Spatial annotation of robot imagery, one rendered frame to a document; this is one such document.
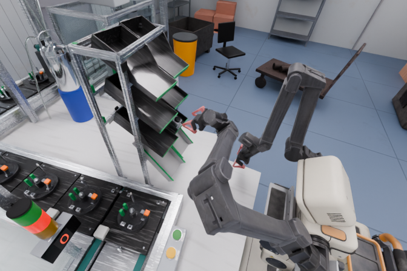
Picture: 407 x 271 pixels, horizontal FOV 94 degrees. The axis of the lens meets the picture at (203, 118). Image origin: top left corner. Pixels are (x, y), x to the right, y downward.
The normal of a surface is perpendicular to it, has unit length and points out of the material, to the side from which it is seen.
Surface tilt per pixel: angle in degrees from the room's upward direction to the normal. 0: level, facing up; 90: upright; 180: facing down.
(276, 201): 0
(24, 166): 0
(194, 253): 0
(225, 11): 90
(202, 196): 50
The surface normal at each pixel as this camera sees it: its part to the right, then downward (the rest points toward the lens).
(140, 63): 0.45, -0.54
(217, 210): -0.57, -0.21
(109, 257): 0.07, -0.74
